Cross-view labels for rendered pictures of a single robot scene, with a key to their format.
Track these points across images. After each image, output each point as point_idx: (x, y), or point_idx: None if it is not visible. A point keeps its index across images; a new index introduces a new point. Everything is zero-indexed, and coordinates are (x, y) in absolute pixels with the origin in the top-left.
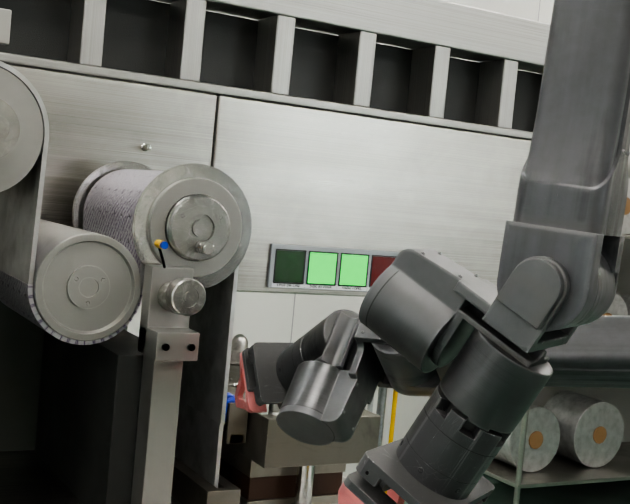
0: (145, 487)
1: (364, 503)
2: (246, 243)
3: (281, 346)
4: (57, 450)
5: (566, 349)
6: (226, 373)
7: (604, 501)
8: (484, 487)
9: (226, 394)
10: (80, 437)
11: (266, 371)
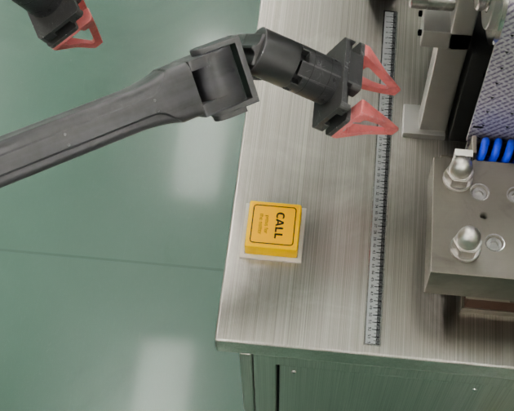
0: (423, 91)
1: None
2: (494, 34)
3: (343, 59)
4: None
5: (82, 104)
6: (474, 111)
7: None
8: (37, 29)
9: (471, 124)
10: None
11: (331, 55)
